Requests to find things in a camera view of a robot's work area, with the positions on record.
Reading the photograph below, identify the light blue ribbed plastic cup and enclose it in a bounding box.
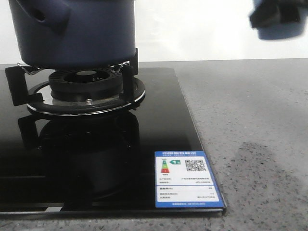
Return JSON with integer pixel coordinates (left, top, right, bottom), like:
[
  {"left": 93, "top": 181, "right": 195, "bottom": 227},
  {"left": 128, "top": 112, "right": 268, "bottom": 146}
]
[{"left": 249, "top": 0, "right": 308, "bottom": 40}]

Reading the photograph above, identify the dark blue cooking pot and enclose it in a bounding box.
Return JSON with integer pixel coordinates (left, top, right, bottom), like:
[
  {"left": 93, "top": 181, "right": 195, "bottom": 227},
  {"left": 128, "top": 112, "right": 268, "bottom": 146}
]
[{"left": 9, "top": 0, "right": 135, "bottom": 69}]

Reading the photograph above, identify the black pot support grate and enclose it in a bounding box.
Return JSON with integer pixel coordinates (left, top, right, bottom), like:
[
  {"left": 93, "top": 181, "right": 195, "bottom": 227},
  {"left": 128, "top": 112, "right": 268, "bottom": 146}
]
[{"left": 5, "top": 54, "right": 145, "bottom": 116}]

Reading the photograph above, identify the blue white energy label sticker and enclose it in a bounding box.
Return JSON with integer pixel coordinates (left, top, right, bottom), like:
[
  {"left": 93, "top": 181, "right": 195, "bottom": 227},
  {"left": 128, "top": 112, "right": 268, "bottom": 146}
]
[{"left": 154, "top": 151, "right": 224, "bottom": 209}]

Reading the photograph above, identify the black round gas burner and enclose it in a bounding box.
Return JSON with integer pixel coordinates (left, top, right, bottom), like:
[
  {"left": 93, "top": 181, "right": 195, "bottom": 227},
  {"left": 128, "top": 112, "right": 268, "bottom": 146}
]
[{"left": 49, "top": 68, "right": 123, "bottom": 102}]

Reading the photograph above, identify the black glass gas stove top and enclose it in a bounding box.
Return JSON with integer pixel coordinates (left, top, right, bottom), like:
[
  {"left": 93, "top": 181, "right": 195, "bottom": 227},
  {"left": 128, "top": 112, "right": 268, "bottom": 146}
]
[{"left": 0, "top": 66, "right": 226, "bottom": 217}]

